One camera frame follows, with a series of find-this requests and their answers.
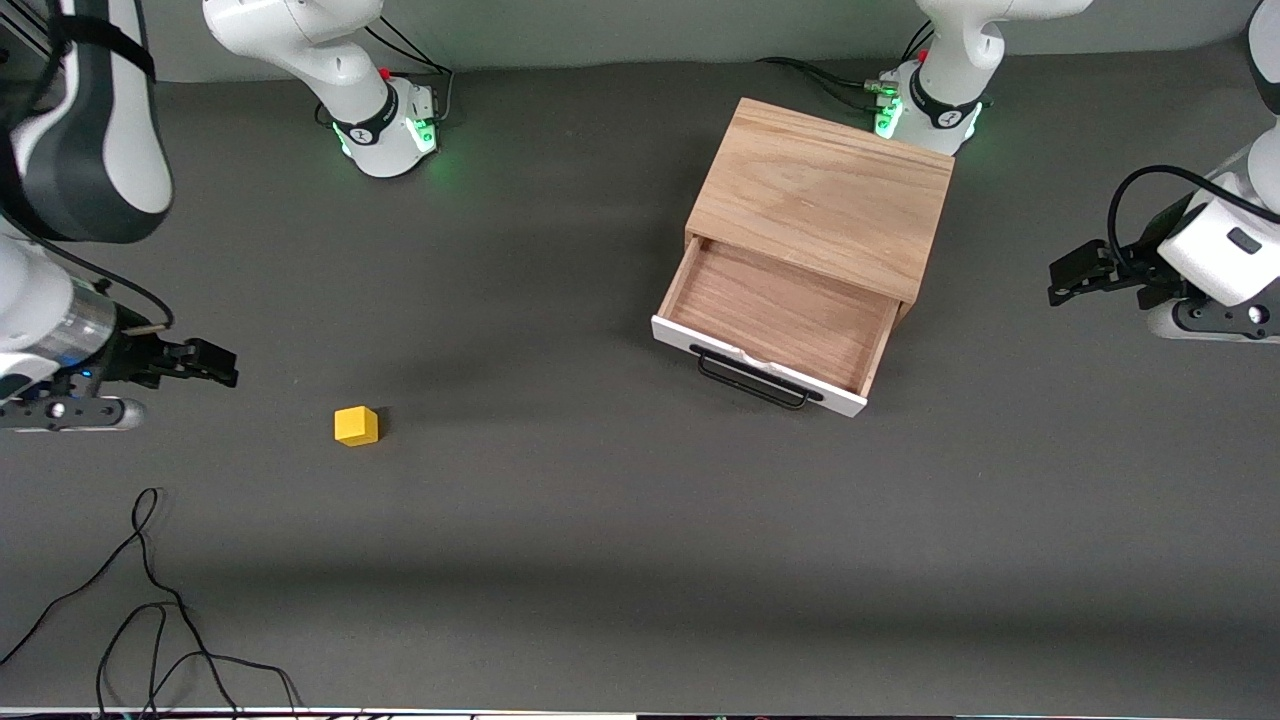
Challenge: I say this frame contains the yellow cube block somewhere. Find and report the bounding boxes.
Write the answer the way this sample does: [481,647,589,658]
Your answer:
[334,405,380,447]

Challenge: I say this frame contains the wooden drawer with white front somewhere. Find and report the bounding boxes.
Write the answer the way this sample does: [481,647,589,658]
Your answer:
[651,236,901,419]

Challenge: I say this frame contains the wooden drawer cabinet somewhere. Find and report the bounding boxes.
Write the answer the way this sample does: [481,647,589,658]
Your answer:
[684,97,954,321]

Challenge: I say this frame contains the light grey backdrop cloth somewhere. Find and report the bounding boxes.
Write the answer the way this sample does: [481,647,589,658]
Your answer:
[130,0,1280,83]

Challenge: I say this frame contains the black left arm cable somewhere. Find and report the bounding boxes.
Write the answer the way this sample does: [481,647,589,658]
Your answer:
[1105,165,1280,276]

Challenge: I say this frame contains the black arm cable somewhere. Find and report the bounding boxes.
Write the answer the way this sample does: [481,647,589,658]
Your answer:
[0,215,174,331]
[1105,165,1280,276]

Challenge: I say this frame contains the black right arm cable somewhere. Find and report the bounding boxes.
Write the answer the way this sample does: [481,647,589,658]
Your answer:
[0,215,174,331]

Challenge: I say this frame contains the thin black loose cable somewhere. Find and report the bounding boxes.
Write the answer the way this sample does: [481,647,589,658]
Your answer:
[0,488,301,720]

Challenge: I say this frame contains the black left arm base cables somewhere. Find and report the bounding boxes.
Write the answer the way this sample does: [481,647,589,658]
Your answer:
[755,20,936,111]

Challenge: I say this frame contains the black arm base cables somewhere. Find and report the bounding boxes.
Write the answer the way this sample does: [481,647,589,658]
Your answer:
[755,20,936,111]
[315,15,456,131]

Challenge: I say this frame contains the black right arm base cables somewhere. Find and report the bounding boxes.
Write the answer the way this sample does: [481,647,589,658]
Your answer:
[315,15,456,131]

